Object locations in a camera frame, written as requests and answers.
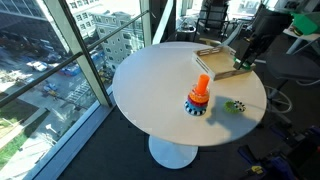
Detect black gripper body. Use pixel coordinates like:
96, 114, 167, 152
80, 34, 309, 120
247, 7, 295, 52

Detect orange rod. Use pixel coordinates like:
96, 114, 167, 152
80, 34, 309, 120
194, 73, 211, 96

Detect wooden tray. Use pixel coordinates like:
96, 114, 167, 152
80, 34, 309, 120
191, 44, 257, 82

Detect white desk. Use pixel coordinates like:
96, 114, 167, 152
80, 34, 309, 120
281, 22, 320, 56

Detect black office chair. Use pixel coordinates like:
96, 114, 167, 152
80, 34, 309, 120
264, 51, 320, 115

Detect black framed chair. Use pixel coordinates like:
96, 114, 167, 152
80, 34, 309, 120
194, 1, 232, 43

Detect yellow green small toy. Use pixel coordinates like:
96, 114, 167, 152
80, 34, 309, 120
223, 99, 247, 115

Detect black bag with clamps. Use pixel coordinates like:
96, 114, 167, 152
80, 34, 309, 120
237, 124, 320, 180

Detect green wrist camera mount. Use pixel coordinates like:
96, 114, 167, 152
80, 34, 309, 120
291, 11, 320, 36

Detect orange ring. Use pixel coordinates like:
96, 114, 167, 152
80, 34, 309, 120
188, 84, 211, 104

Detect red ring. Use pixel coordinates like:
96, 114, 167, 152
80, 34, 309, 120
186, 95, 210, 109

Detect white table pedestal base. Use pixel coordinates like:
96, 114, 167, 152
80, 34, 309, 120
147, 134, 200, 170

